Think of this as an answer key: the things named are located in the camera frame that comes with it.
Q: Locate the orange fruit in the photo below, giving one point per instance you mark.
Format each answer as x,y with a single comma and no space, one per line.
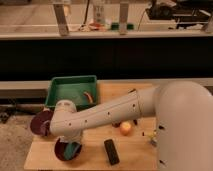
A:
125,128

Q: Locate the orange carrot toy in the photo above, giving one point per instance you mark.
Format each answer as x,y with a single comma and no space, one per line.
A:
89,97

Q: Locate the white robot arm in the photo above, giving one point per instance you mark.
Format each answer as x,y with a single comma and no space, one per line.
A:
184,122

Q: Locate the green plastic tray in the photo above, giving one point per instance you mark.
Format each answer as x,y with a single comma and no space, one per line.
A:
72,88

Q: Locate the purple bowl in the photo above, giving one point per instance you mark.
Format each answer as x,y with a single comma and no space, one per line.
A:
40,124

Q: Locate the teal sponge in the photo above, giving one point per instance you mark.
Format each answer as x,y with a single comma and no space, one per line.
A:
71,150

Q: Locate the red-brown bowl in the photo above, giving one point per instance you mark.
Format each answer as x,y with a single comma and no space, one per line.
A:
60,147

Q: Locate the black remote control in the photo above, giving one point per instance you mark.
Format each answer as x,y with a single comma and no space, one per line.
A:
111,152

